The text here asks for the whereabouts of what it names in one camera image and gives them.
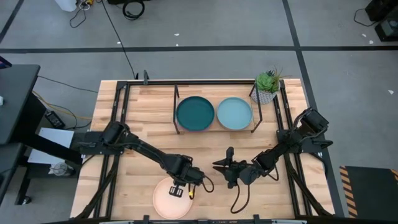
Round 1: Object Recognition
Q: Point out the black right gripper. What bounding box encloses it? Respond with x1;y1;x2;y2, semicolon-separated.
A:
213;146;261;189

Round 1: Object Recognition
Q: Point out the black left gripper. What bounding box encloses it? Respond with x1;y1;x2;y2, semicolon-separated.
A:
169;164;206;198

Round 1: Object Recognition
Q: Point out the pale peach plate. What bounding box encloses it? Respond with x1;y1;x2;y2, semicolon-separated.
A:
152;176;194;220

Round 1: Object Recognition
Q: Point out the light teal plate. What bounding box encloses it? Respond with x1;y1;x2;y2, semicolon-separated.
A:
216;96;253;131

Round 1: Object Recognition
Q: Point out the dark teal blue plate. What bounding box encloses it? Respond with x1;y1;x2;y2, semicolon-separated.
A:
175;95;216;132

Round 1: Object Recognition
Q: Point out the succulent in white patterned pot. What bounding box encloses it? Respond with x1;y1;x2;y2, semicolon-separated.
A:
250;67;292;105

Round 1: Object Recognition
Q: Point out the clear plastic bottle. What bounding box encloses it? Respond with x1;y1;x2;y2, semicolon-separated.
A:
50;161;75;177

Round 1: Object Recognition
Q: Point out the white flat board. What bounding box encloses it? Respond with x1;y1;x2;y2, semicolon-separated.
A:
27;127;75;166

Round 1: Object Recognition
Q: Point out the black power adapter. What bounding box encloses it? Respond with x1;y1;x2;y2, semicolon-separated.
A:
44;110;66;130

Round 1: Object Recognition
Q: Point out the black mat with hazard stripes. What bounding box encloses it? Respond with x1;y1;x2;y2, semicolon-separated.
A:
339;165;398;218

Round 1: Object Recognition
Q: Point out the black desk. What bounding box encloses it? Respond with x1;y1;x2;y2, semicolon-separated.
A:
0;63;85;206

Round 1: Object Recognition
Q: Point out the black floor equipment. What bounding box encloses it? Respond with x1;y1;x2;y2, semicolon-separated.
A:
365;0;398;43

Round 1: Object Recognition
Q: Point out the white bucket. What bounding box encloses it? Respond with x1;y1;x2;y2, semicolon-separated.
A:
55;0;78;12

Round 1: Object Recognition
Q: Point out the black wire dish rack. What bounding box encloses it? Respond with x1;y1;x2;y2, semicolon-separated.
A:
172;83;264;135

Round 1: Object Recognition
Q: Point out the black aluminium rig frame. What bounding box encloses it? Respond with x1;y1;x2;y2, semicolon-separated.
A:
74;70;335;224

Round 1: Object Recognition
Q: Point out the coiled black cable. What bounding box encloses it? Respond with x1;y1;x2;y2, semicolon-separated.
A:
122;0;146;21

